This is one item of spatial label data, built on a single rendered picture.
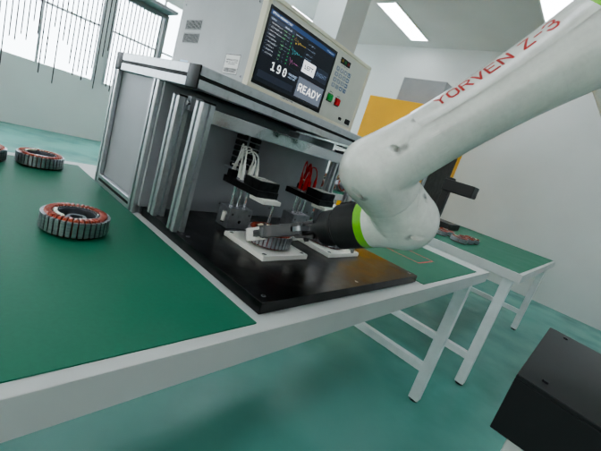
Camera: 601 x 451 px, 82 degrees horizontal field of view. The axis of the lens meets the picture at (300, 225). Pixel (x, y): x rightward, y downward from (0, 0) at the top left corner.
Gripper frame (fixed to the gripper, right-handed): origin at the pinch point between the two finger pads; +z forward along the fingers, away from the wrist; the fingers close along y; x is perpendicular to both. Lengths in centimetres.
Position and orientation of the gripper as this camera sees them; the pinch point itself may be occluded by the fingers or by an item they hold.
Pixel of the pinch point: (270, 234)
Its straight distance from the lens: 84.5
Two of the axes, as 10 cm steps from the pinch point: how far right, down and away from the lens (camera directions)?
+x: 0.4, 9.9, -0.9
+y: -6.5, -0.4, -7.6
